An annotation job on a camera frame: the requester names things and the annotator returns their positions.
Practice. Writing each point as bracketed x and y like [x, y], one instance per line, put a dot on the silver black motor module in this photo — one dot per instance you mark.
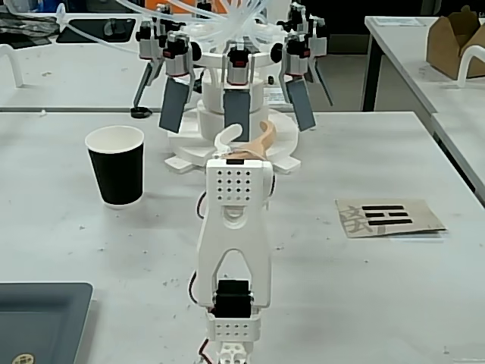
[238, 68]
[308, 30]
[178, 57]
[299, 57]
[148, 39]

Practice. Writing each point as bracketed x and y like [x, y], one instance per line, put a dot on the black flat mat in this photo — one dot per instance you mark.
[94, 30]

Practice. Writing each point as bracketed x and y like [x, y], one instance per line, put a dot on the black table leg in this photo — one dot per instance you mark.
[373, 72]

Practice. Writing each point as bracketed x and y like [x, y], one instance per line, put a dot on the small black cap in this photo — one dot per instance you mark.
[140, 112]

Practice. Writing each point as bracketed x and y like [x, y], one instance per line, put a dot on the white round pedestal device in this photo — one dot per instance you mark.
[212, 108]

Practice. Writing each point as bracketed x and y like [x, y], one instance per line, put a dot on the brown cardboard box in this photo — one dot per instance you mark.
[447, 49]

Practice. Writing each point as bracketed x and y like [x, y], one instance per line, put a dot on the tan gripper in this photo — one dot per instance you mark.
[229, 133]

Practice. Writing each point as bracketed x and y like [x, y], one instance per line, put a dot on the round gold sticker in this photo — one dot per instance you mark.
[22, 358]

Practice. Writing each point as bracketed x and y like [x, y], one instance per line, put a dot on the clear plastic tube bundle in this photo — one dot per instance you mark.
[235, 19]

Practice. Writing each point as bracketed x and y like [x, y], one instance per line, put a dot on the black paper cup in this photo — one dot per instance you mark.
[119, 174]

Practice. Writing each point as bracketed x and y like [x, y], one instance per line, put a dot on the printed cardboard card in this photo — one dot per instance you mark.
[413, 212]

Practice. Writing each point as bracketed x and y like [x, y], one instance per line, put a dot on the grey flat paddle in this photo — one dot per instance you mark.
[236, 113]
[146, 83]
[301, 104]
[173, 106]
[324, 83]

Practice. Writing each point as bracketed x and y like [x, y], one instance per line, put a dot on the dark grey tray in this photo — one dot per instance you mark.
[41, 318]

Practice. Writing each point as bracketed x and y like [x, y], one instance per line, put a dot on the white curved bracket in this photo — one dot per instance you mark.
[16, 64]
[465, 64]

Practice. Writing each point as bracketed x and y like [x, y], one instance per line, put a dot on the white printed label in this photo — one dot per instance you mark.
[274, 95]

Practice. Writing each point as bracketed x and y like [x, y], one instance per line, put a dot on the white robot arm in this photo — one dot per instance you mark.
[235, 227]

